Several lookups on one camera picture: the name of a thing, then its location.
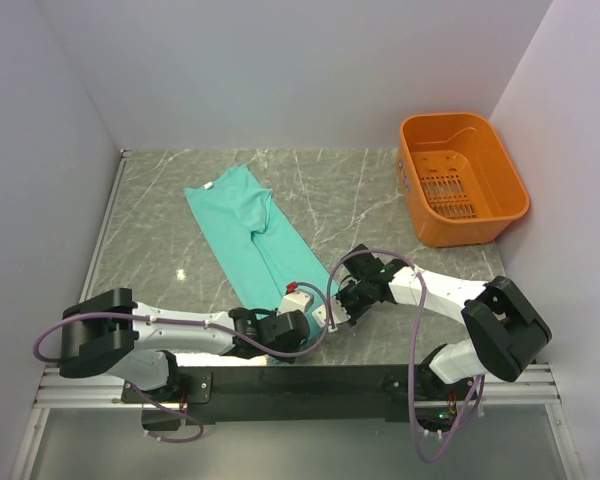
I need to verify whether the teal t shirt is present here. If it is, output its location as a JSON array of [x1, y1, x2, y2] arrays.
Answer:
[[182, 166, 341, 351]]

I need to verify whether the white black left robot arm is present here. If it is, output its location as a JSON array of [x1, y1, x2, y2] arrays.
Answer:
[[59, 288, 313, 402]]

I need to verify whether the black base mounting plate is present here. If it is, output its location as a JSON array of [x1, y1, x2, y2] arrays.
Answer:
[[110, 363, 481, 432]]

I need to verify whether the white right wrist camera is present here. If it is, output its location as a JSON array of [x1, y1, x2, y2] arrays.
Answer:
[[312, 297, 351, 333]]

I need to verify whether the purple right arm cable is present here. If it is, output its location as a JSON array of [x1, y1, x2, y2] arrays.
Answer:
[[325, 249, 485, 462]]

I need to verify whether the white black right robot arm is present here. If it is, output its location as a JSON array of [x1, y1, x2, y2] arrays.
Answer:
[[331, 244, 552, 399]]

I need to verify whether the orange plastic basket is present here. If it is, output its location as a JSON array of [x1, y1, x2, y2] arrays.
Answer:
[[396, 112, 530, 248]]

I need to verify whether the aluminium frame rail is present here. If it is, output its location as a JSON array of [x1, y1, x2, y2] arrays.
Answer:
[[33, 364, 561, 409]]

